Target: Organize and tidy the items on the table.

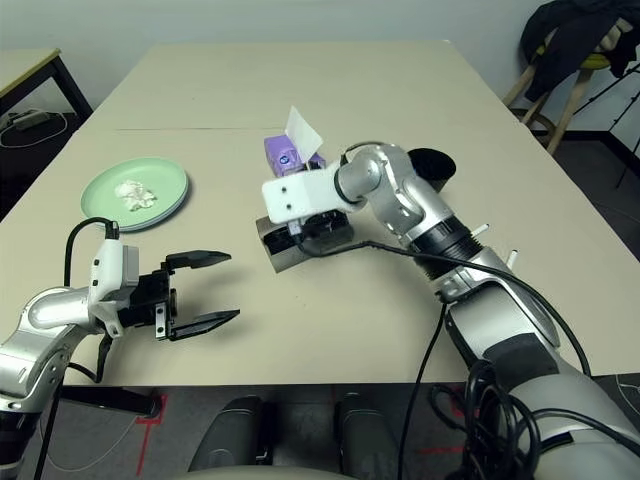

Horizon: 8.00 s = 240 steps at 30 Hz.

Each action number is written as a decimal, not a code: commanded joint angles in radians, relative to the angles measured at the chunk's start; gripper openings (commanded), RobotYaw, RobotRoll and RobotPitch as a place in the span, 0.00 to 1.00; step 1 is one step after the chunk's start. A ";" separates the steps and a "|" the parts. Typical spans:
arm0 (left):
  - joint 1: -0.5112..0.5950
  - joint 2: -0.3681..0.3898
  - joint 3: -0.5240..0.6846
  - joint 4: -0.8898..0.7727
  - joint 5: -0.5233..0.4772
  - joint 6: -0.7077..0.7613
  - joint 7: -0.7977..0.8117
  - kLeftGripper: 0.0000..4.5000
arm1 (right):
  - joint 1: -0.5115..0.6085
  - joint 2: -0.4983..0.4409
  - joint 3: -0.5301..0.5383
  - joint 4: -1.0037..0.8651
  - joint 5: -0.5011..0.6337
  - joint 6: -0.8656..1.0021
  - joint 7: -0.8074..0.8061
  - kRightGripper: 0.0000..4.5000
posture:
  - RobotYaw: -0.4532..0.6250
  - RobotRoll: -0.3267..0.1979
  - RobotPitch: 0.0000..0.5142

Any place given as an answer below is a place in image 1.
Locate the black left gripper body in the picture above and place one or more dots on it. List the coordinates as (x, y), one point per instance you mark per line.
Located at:
(147, 305)

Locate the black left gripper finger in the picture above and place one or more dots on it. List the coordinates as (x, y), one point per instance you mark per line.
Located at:
(197, 258)
(202, 324)

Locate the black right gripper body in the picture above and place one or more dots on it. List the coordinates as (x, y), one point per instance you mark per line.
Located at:
(327, 226)

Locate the grey glasses case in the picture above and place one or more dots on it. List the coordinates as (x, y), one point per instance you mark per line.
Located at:
(285, 262)

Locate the light green plastic plate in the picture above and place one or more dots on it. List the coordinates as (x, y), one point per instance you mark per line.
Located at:
(100, 195)

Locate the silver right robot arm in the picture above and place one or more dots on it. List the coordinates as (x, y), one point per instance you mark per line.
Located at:
(400, 195)

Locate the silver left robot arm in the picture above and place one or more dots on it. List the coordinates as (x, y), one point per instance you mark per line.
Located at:
(45, 312)

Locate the light blue plastic plate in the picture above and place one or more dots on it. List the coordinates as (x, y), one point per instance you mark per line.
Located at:
(142, 230)

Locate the purple tissue pack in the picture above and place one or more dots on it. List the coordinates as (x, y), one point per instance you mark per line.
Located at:
(280, 150)

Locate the flat white tissue sheet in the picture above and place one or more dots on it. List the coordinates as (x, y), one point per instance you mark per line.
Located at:
(302, 132)

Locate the dark robot left leg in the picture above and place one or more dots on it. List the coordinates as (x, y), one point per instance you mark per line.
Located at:
(230, 435)

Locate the dark robot leg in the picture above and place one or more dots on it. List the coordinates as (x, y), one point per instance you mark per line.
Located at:
(230, 435)
(367, 435)

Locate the black plastic cup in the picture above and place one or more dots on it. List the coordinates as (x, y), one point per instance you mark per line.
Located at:
(435, 162)

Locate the white marker with blue band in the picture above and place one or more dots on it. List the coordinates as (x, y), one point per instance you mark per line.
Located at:
(481, 229)

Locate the beige robot torso edge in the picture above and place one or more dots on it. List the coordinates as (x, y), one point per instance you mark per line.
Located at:
(260, 474)

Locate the white marker with black cap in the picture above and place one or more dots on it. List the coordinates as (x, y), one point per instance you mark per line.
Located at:
(512, 256)

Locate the dark robot right leg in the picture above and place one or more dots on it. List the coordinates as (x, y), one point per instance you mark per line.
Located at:
(367, 435)

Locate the grey power strip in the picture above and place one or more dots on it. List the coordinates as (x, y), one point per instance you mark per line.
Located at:
(27, 120)

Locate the wooden stool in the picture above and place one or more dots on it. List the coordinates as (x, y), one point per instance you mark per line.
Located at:
(564, 115)

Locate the black jacket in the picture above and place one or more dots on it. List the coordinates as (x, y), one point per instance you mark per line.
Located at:
(560, 40)

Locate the black tripod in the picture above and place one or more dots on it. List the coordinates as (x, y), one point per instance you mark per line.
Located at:
(600, 95)

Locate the yellow stool cushion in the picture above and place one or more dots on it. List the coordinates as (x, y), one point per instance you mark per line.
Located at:
(597, 62)

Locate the beige fabric item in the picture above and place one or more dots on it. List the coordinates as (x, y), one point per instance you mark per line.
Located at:
(612, 37)

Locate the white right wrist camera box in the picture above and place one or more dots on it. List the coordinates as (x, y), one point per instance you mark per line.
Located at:
(305, 192)

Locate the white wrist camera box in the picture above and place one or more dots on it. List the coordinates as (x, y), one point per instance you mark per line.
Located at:
(305, 192)
(106, 270)

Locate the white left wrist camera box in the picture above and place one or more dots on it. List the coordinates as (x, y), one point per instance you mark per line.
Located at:
(106, 270)

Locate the black table frame bar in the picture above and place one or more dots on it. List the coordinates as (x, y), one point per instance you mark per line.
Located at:
(110, 400)

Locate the wooden side table black frame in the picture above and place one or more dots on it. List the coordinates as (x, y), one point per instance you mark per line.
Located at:
(25, 62)

